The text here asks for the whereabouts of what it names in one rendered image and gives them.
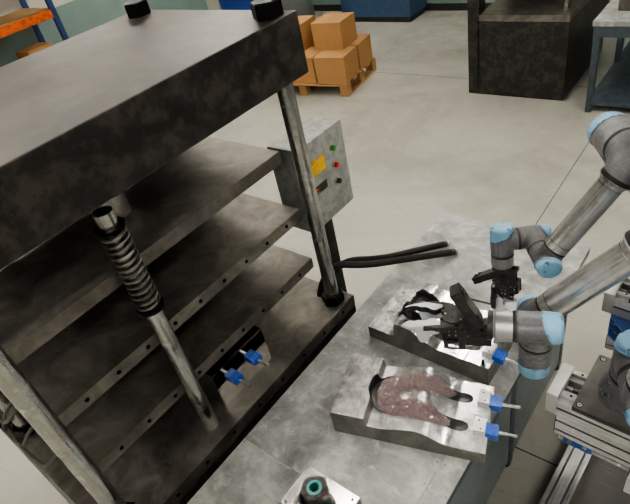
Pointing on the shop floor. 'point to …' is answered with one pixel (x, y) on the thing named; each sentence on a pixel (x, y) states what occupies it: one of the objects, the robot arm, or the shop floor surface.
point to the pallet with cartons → (334, 53)
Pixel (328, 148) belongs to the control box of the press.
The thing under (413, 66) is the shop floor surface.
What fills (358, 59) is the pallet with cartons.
